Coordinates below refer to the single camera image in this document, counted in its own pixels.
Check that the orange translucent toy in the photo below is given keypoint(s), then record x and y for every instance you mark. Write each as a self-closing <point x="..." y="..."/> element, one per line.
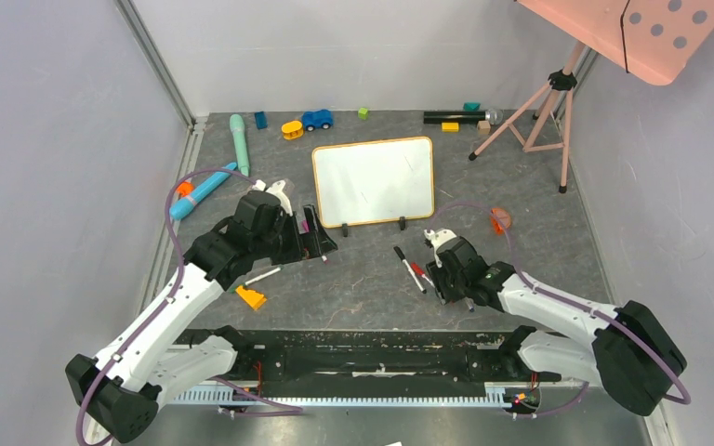
<point x="500" y="219"/>

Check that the blue capped whiteboard marker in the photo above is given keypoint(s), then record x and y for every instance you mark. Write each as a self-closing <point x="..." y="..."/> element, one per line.
<point x="469" y="305"/>

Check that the black cylinder tube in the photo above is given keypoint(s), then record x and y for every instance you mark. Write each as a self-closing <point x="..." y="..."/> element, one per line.
<point x="460" y="117"/>

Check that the clear plastic ball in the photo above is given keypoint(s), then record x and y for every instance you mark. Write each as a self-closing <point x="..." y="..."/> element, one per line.
<point x="494" y="116"/>

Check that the beige wooden cube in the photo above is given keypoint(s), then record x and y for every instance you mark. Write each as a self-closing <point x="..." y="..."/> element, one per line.
<point x="484" y="127"/>

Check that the light blue toy tube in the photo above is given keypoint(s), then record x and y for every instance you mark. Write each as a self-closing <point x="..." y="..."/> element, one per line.
<point x="184" y="206"/>

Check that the white whiteboard orange frame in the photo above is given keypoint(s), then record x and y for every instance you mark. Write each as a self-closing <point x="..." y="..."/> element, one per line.
<point x="374" y="182"/>

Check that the white comb cable duct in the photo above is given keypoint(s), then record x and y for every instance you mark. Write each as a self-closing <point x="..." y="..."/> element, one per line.
<point x="217" y="394"/>

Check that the yellow oval toy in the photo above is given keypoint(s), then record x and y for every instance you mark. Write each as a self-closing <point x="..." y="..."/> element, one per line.
<point x="292" y="130"/>

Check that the yellow rectangular block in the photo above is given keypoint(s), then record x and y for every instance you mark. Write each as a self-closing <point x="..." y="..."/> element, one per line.
<point x="450" y="127"/>

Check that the dark blue block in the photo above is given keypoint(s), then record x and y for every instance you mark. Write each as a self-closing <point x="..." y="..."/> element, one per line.
<point x="261" y="120"/>

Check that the mint green toy tube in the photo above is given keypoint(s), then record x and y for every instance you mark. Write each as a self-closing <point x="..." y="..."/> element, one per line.
<point x="237" y="127"/>

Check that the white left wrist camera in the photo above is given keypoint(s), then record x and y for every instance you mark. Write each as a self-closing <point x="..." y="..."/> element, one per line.
<point x="281" y="189"/>

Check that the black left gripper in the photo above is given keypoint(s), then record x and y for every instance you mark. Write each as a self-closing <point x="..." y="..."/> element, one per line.
<point x="320" y="243"/>

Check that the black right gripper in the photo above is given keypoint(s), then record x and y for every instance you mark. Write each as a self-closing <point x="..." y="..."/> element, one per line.
<point x="442" y="282"/>

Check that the orange toy piece left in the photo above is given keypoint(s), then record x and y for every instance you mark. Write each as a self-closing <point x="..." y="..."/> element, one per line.
<point x="184" y="189"/>

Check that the orange wedge block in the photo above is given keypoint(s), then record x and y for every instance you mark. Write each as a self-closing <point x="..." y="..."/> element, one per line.
<point x="254" y="299"/>

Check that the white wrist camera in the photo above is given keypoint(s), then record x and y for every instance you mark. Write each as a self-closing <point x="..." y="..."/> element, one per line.
<point x="437" y="238"/>
<point x="281" y="189"/>

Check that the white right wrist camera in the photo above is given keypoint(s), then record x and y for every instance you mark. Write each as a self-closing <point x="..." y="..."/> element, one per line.
<point x="437" y="238"/>

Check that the pink tripod stand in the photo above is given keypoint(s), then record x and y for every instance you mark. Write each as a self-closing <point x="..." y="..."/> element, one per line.
<point x="559" y="84"/>

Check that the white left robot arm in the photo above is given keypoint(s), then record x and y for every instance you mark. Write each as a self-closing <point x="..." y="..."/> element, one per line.
<point x="125" y="385"/>

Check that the black capped whiteboard marker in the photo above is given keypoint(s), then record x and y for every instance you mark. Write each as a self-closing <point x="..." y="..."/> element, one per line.
<point x="399" y="252"/>

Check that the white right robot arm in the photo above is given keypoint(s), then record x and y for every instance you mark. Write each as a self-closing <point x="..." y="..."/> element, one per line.
<point x="624" y="350"/>

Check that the green capped whiteboard marker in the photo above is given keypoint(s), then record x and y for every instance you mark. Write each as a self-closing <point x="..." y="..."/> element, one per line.
<point x="260" y="277"/>

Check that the teal block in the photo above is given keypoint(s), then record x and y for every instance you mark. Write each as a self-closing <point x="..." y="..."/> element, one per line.
<point x="471" y="106"/>

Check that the blue toy car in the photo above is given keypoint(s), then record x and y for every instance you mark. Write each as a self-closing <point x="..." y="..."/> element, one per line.
<point x="321" y="119"/>

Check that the pink perforated board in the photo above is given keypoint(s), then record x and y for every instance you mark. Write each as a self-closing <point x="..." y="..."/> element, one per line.
<point x="650" y="39"/>

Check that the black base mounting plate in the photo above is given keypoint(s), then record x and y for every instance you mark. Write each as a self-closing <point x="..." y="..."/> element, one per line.
<point x="370" y="364"/>

